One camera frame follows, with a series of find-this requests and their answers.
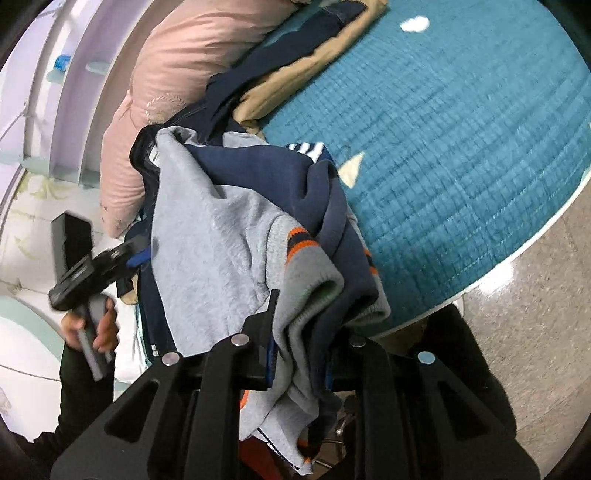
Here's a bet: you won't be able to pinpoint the person's left forearm black sleeve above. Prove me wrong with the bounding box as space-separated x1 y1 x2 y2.
18 344 114 479

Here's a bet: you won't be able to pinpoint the dark denim jacket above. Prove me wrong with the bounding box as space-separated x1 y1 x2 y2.
163 1 367 145

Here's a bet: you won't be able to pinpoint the beige trousers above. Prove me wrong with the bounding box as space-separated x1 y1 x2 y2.
232 0 388 136

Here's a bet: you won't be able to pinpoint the teal quilted bedspread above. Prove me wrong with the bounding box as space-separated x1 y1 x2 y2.
262 1 590 336

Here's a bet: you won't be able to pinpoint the person's left hand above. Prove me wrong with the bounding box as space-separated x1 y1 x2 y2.
60 297 119 353

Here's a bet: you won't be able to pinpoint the grey navy sweatshirt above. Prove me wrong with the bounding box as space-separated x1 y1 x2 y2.
131 126 391 475

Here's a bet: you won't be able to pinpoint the blue item on shelf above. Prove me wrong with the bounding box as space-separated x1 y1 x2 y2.
53 54 71 73

